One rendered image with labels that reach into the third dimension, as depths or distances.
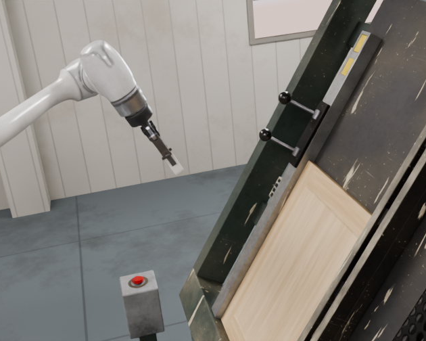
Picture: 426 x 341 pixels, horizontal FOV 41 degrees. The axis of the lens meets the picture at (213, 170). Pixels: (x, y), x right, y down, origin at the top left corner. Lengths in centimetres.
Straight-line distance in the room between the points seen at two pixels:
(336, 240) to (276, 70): 373
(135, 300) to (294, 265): 62
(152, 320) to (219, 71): 322
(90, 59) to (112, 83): 8
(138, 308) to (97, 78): 80
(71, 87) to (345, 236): 85
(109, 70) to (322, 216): 67
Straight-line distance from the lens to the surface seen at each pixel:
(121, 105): 156
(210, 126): 500
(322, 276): 142
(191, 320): 193
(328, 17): 186
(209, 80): 489
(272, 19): 495
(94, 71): 153
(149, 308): 196
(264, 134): 164
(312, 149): 164
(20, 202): 485
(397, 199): 121
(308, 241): 151
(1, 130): 147
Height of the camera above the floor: 200
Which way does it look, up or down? 23 degrees down
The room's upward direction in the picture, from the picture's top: 6 degrees counter-clockwise
